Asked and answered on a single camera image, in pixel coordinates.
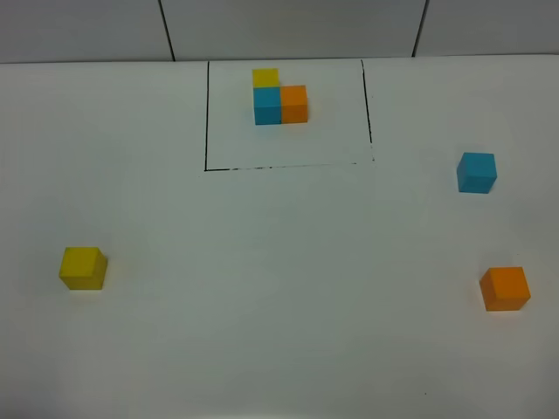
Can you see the orange template block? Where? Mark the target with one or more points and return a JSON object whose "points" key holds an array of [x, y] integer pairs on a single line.
{"points": [[294, 104]]}

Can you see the blue template block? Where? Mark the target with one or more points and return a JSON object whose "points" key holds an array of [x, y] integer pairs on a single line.
{"points": [[267, 105]]}

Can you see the yellow template block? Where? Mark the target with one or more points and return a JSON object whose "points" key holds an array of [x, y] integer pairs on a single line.
{"points": [[265, 77]]}

